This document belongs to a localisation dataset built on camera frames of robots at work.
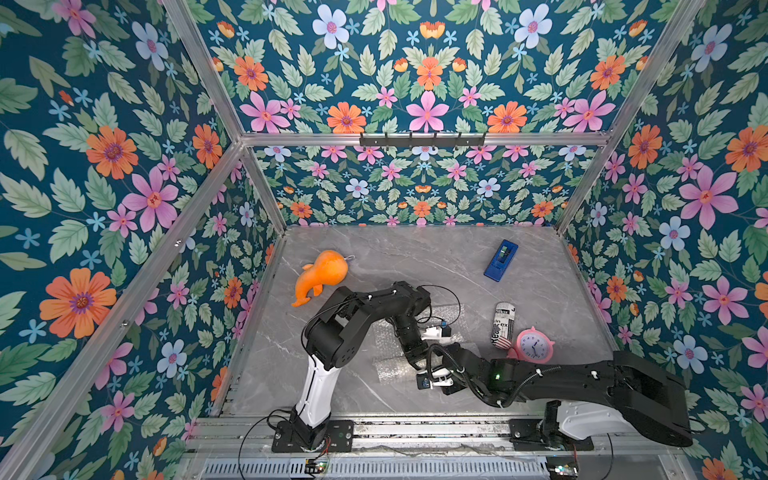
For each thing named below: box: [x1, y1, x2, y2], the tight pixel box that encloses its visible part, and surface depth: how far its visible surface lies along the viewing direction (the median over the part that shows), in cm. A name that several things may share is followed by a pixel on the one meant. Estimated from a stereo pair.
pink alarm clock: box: [506, 326, 555, 364], surface depth 88 cm
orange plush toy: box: [291, 250, 348, 307], surface depth 101 cm
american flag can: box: [491, 302, 516, 350], surface depth 92 cm
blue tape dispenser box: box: [483, 239, 519, 283], surface depth 107 cm
